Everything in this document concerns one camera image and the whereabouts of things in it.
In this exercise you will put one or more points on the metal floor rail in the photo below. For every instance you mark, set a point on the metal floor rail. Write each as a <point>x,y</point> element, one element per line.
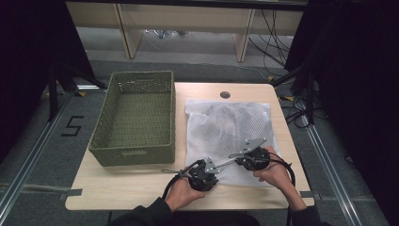
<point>329,166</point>
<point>28,160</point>

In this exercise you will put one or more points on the clear plastic wrap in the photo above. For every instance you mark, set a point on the clear plastic wrap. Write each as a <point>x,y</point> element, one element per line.
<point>166,33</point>

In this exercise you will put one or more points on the person's dark-clothed body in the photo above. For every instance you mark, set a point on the person's dark-clothed body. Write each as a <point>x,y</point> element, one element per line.
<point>213,219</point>

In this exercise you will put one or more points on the person's right hand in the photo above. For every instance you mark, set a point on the person's right hand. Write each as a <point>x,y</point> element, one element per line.
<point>276,175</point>

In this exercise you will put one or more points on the light wooden desk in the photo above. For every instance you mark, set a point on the light wooden desk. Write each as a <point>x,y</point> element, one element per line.
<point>188,19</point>

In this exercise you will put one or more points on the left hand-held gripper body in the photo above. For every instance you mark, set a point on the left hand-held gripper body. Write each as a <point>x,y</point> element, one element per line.
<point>200,175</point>

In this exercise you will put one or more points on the green woven basket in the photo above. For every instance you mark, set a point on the green woven basket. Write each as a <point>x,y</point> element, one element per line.
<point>138,125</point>

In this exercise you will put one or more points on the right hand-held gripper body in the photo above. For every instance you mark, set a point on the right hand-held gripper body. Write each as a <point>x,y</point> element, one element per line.
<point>255,155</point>

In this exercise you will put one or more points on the black curtain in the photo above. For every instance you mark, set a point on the black curtain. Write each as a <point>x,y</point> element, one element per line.
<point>360,78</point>
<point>28,62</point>

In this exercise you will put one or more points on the person's left hand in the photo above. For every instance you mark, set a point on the person's left hand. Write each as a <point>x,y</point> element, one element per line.
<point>183,193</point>

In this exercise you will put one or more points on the grey tape strip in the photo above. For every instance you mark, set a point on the grey tape strip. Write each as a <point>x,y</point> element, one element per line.
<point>47,189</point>

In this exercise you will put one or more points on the white mesh laundry bag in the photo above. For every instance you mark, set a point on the white mesh laundry bag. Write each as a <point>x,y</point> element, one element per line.
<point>219,125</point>

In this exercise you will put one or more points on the black metal stand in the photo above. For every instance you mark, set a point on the black metal stand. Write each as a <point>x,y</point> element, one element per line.
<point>62,81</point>
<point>306,84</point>

